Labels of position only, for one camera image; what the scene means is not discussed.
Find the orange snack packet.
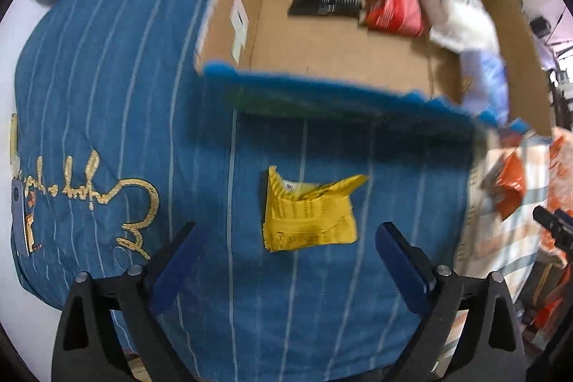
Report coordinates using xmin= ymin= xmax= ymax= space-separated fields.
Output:
xmin=482 ymin=150 xmax=526 ymax=220

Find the light blue tissue pack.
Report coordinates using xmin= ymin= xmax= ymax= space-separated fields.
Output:
xmin=459 ymin=49 xmax=510 ymax=126

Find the white pouch black lettering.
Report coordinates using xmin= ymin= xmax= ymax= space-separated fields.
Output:
xmin=419 ymin=0 xmax=500 ymax=53

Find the yellow snack packet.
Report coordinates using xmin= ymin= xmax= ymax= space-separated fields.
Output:
xmin=262 ymin=166 xmax=368 ymax=252

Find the red snack packet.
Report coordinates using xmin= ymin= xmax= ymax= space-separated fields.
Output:
xmin=360 ymin=0 xmax=425 ymax=38

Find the orange white floral cushion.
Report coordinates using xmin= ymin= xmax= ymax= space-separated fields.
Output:
xmin=540 ymin=127 xmax=573 ymax=269

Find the plaid checked cushion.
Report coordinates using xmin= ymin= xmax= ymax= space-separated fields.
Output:
xmin=429 ymin=132 xmax=554 ymax=378

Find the blue striped cushion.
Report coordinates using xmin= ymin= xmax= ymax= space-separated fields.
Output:
xmin=8 ymin=0 xmax=487 ymax=382

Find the open cardboard box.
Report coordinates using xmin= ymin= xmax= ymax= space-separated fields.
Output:
xmin=194 ymin=0 xmax=552 ymax=137

